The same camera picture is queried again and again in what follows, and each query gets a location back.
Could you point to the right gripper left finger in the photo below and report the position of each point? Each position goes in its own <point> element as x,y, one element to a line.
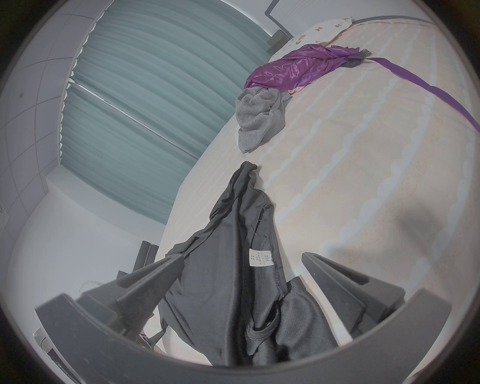
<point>150,296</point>

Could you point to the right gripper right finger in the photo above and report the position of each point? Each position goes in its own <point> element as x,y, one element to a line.
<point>333,292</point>

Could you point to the black T-shirt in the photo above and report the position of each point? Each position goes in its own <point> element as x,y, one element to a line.
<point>225,281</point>

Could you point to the bed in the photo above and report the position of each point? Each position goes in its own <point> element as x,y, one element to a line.
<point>375,168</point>

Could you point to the black chest of drawers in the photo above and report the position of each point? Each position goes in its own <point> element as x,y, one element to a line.
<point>144,258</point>

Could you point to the blue-green curtain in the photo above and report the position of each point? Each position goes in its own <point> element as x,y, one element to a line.
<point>168,67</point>
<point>123,157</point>

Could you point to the grey garment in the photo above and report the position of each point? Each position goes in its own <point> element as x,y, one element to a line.
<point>258,116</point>

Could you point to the purple satin garment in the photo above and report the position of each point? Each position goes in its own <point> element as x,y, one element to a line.
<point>285,69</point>

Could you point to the grey bedside table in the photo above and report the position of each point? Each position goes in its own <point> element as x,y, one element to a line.
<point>276,40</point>

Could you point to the white printed pillow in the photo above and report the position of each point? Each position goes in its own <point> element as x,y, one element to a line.
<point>318,32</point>

